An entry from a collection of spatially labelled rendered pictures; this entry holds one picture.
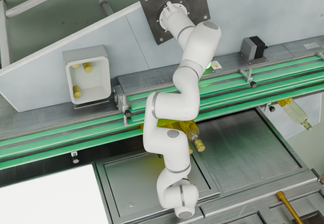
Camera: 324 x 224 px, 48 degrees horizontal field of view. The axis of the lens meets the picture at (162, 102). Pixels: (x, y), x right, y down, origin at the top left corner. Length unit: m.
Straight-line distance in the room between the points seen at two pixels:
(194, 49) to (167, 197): 0.52
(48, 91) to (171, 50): 0.58
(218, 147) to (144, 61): 0.56
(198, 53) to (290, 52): 0.86
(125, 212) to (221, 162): 0.52
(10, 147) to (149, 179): 0.60
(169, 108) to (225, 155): 0.73
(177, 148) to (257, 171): 0.72
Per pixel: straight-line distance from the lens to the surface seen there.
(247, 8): 1.77
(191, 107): 1.10
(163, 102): 1.12
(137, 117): 1.60
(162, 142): 1.12
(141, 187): 1.60
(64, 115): 1.65
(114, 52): 1.60
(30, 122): 1.65
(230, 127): 1.92
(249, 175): 1.74
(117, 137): 1.65
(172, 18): 1.49
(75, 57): 1.50
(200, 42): 1.19
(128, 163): 1.67
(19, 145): 1.61
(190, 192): 1.30
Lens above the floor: 2.03
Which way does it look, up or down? 43 degrees down
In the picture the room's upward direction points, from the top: 152 degrees clockwise
